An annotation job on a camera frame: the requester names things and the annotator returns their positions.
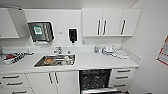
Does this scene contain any stainless steel dishwasher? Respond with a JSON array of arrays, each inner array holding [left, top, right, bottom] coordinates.
[[78, 68, 121, 94]]

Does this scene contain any clear small bottle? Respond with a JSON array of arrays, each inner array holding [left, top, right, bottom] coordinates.
[[98, 47, 103, 55]]

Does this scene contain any stack of white plates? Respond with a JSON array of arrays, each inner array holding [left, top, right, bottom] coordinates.
[[102, 46, 117, 57]]

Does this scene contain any chrome faucet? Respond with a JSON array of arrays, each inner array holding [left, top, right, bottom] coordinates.
[[53, 46, 63, 55]]

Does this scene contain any brown bowl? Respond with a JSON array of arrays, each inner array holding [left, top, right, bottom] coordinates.
[[43, 57, 56, 65]]

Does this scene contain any steel paper towel dispenser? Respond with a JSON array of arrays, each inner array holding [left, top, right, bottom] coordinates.
[[26, 21, 56, 44]]

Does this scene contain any white base cabinet door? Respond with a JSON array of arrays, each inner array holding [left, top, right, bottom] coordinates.
[[25, 72, 55, 94], [52, 71, 81, 94]]

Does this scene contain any white paper towel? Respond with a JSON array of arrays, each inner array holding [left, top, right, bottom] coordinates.
[[34, 39, 48, 44]]

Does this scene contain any stainless steel sink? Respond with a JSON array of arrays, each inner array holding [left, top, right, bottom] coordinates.
[[33, 54, 77, 68]]

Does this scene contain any teal dispenser sticker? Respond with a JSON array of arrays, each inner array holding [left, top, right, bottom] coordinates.
[[33, 25, 44, 36]]

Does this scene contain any black wall soap dispenser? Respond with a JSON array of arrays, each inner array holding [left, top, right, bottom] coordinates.
[[68, 28, 78, 44]]

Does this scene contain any black cabinet bar handle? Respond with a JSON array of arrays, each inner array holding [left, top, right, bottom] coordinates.
[[102, 19, 108, 36], [120, 19, 127, 36], [96, 19, 101, 36]]

